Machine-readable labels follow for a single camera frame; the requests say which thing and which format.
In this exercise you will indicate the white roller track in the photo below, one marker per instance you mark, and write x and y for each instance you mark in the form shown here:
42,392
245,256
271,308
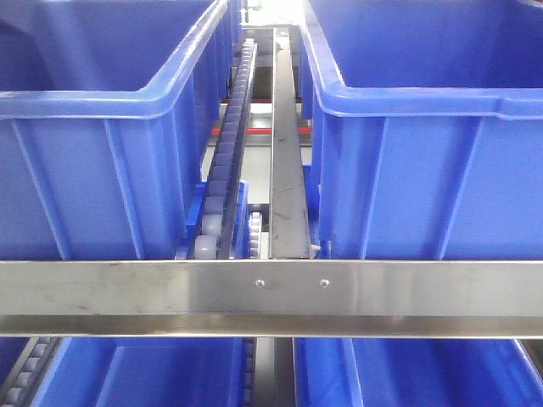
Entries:
224,219

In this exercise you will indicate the lower centre roller track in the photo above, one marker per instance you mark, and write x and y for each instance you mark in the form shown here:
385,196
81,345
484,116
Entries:
249,370

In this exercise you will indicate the blue bin lower right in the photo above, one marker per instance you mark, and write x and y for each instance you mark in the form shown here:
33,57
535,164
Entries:
414,372

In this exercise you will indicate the blue bin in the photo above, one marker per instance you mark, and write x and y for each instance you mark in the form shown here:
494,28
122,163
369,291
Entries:
427,123
106,109
414,372
145,371

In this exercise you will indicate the blue bin upper right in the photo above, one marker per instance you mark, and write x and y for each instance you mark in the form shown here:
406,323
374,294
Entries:
427,123

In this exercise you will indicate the blue bin upper left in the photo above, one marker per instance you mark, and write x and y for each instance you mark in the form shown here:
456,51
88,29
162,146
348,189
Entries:
106,109

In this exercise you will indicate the blue bin lower left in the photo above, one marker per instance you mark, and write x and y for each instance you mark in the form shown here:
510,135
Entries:
145,371

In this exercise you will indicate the lower left roller track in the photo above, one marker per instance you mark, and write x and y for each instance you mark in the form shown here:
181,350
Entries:
24,379

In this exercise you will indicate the steel divider rail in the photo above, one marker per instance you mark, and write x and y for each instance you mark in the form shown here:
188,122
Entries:
289,234

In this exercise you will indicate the stainless steel shelf frame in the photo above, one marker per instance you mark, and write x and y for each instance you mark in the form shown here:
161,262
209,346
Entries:
272,298

